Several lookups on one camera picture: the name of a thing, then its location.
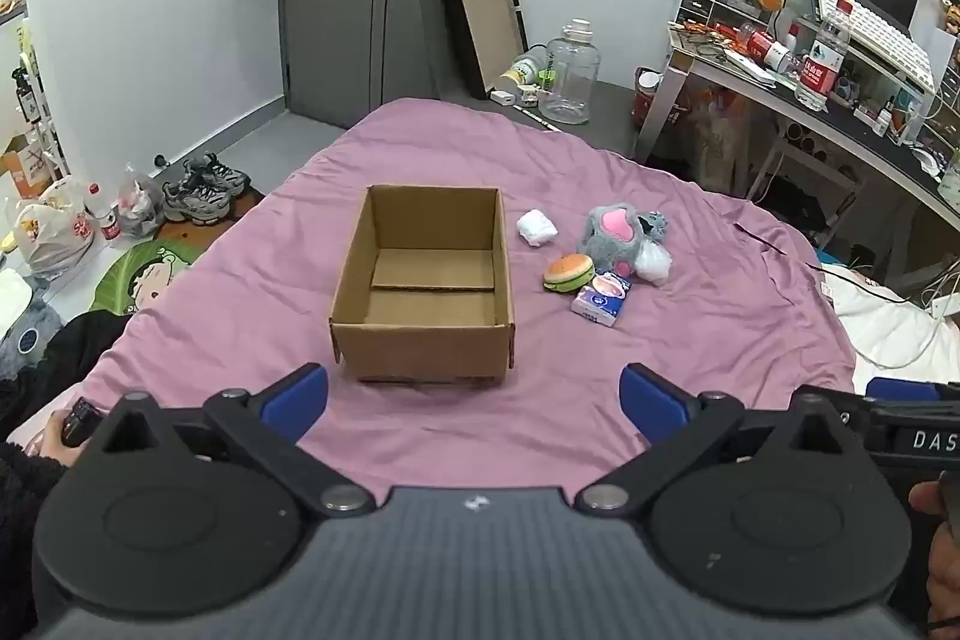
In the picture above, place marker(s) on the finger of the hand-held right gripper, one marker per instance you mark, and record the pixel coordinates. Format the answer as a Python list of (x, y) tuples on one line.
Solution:
[(900, 386)]

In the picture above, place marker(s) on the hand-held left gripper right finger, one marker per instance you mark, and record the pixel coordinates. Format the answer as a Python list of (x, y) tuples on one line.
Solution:
[(651, 401)]

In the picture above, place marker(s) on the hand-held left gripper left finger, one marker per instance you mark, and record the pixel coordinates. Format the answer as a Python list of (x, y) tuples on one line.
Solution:
[(296, 396)]

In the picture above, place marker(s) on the brown cardboard box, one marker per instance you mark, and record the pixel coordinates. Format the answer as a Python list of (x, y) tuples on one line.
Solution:
[(424, 310)]

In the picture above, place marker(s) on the grey pink plush toy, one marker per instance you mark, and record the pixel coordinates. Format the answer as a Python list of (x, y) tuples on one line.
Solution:
[(615, 235)]

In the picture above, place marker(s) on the light blue plush toy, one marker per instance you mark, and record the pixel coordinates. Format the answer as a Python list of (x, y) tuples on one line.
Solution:
[(654, 224)]

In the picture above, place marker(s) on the another person's forearm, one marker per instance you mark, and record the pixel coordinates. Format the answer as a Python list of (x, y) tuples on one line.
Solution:
[(22, 535)]

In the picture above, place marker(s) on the person's right hand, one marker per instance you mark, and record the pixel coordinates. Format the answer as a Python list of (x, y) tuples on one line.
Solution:
[(943, 557)]

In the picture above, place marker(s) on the pink bed sheet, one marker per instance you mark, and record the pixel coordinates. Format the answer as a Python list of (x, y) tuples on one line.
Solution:
[(637, 370)]

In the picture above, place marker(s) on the white duvet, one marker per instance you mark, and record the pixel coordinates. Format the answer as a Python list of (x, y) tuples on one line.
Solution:
[(892, 325)]

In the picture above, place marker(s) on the tissue packet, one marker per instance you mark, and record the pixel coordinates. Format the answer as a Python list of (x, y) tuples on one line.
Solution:
[(601, 299)]

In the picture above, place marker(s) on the white stuffing in clear bag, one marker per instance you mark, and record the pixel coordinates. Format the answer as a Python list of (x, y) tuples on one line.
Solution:
[(652, 265)]

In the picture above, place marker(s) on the burger plush toy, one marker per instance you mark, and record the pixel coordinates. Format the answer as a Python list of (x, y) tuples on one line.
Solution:
[(568, 272)]

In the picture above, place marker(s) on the green cartoon floor mat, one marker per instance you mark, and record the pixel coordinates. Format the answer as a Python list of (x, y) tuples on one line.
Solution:
[(146, 276)]

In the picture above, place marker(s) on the white rolled cloth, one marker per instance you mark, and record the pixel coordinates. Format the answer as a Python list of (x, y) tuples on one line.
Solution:
[(537, 227)]

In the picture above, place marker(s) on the small black device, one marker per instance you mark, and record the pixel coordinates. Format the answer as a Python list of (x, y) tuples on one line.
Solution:
[(79, 421)]

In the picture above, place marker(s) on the grey sneaker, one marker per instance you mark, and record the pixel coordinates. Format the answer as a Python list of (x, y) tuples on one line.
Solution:
[(225, 171), (196, 201)]

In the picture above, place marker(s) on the black clothing pile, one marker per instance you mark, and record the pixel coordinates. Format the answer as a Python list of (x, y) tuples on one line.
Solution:
[(82, 347)]

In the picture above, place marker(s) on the grey plastic bag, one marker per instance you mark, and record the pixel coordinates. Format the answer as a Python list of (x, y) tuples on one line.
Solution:
[(141, 205)]

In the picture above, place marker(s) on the red label plastic bottle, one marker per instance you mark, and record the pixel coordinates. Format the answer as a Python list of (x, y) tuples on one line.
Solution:
[(101, 212)]

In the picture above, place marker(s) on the grey desk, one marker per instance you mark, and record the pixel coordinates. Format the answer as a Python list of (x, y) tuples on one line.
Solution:
[(840, 123)]

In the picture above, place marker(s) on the plastic bag under desk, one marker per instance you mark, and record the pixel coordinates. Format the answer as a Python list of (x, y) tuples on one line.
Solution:
[(712, 130)]

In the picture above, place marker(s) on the white plastic bag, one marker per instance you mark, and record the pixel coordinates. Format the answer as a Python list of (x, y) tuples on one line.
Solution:
[(52, 231)]

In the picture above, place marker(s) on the red jar white lid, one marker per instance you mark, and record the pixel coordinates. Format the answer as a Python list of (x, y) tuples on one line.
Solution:
[(646, 96)]

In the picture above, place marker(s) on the clear water bottle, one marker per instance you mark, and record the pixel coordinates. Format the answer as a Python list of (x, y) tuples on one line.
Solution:
[(821, 59)]

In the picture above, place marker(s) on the white charger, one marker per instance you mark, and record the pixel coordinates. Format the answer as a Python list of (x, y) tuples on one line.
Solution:
[(504, 98)]

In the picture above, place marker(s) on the large clear water jug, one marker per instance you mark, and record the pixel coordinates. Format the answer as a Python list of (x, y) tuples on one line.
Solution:
[(570, 70)]

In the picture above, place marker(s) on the white keyboard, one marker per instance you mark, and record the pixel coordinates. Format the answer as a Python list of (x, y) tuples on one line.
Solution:
[(877, 33)]

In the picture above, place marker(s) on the green yellow bottle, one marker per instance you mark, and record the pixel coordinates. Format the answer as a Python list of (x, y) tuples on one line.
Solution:
[(525, 69)]

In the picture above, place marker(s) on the flat cardboard tray leaning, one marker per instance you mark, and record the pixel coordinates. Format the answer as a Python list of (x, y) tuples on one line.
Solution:
[(480, 10)]

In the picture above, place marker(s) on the wall shelf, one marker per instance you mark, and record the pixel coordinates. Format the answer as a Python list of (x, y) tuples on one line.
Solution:
[(22, 85)]

